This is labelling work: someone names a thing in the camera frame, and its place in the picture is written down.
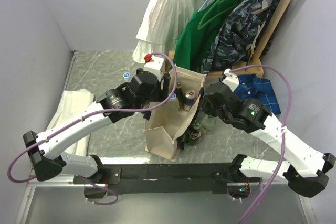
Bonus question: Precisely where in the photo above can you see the green garment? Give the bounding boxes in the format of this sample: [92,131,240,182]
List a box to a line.
[174,2,232,72]

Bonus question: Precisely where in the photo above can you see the beige canvas tote bag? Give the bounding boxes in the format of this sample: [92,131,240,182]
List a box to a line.
[144,67,206,162]

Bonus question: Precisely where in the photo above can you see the clear water bottle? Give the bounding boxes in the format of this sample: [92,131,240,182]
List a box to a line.
[164,93,180,118]
[123,72,132,84]

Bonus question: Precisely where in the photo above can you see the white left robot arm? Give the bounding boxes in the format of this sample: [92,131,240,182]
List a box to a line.
[23,69,171,183]

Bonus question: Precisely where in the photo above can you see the folded white cloth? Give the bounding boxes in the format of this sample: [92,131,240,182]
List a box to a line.
[47,89,95,156]

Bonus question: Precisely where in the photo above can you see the red bull can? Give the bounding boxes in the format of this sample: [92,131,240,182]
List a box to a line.
[183,89,195,111]

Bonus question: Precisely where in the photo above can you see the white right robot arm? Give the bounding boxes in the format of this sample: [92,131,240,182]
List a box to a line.
[200,82,335,198]

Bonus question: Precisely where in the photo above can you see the green gold-capped glass bottle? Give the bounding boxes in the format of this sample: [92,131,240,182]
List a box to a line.
[175,82,184,108]

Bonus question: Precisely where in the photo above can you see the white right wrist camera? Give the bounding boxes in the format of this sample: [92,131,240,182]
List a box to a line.
[222,69,239,92]

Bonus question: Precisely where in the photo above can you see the dark patterned garment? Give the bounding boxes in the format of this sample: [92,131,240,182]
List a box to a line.
[199,0,280,74]

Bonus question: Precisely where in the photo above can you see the green beer bottle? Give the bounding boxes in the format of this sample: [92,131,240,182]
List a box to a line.
[184,121,201,146]

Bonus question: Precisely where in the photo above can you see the blue plaid shirt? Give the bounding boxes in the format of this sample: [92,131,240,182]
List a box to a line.
[234,74,281,115]

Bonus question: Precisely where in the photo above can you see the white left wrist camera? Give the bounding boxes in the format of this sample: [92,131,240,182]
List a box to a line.
[143,54,165,81]

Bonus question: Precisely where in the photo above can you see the green hanger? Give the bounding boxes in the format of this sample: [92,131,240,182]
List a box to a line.
[197,0,241,30]

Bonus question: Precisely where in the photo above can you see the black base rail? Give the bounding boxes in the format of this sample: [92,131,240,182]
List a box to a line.
[73,163,262,200]

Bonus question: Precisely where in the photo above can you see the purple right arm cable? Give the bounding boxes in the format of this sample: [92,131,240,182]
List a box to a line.
[228,63,292,224]

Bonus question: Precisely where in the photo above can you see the wooden clothes rack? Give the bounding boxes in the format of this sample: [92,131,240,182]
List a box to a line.
[162,0,307,79]

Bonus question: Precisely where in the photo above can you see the white pleated skirt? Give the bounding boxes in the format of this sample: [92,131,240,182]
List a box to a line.
[132,0,204,63]

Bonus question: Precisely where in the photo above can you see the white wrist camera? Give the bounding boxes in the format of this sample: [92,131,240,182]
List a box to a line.
[222,69,239,92]
[143,54,165,81]

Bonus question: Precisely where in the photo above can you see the clear Chang soda bottle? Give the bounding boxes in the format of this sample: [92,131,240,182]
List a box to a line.
[201,115,215,134]

